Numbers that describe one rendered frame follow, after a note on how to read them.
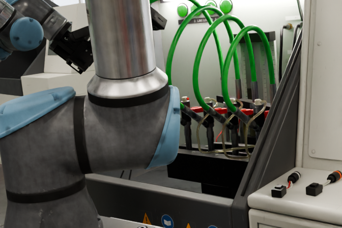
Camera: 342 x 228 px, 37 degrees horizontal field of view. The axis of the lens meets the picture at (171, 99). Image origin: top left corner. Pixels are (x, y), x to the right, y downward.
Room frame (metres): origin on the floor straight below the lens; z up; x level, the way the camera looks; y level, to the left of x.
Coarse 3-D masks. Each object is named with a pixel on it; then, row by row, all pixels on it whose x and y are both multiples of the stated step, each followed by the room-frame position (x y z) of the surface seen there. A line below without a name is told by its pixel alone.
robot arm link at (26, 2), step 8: (8, 0) 1.32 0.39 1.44; (16, 0) 1.31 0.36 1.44; (24, 0) 1.32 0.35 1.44; (32, 0) 1.33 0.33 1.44; (40, 0) 1.34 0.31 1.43; (16, 8) 1.31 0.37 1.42; (24, 8) 1.31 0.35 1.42; (32, 8) 1.32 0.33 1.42; (40, 8) 1.33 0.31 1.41; (48, 8) 1.34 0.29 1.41; (32, 16) 1.32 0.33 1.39; (40, 16) 1.32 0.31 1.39; (48, 16) 1.40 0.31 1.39
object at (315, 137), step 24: (312, 0) 1.24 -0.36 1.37; (336, 0) 1.19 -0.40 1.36; (312, 24) 1.22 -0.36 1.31; (336, 24) 1.18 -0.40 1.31; (312, 48) 1.21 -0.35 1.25; (336, 48) 1.17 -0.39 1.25; (312, 72) 1.19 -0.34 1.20; (336, 72) 1.16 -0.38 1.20; (312, 96) 1.18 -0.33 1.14; (336, 96) 1.14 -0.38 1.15; (312, 120) 1.17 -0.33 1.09; (336, 120) 1.13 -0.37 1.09; (312, 144) 1.16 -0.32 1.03; (336, 144) 1.12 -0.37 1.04; (312, 168) 1.15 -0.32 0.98; (336, 168) 1.11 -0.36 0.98; (264, 216) 0.98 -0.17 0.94; (288, 216) 0.95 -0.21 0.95
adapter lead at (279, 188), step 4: (296, 172) 1.07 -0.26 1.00; (292, 176) 1.05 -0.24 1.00; (296, 176) 1.06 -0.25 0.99; (300, 176) 1.07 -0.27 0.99; (288, 180) 1.05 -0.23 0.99; (292, 180) 1.04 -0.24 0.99; (296, 180) 1.05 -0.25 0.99; (292, 184) 1.04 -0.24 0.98; (272, 188) 0.99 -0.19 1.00; (276, 188) 0.99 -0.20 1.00; (280, 188) 0.98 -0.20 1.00; (284, 188) 0.99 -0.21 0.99; (288, 188) 1.02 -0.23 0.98; (272, 192) 0.98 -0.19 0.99; (276, 192) 0.98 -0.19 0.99; (280, 192) 0.97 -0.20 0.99; (284, 192) 0.99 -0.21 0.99; (272, 196) 0.98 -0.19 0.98; (276, 196) 0.98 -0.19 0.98; (280, 196) 0.97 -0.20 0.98
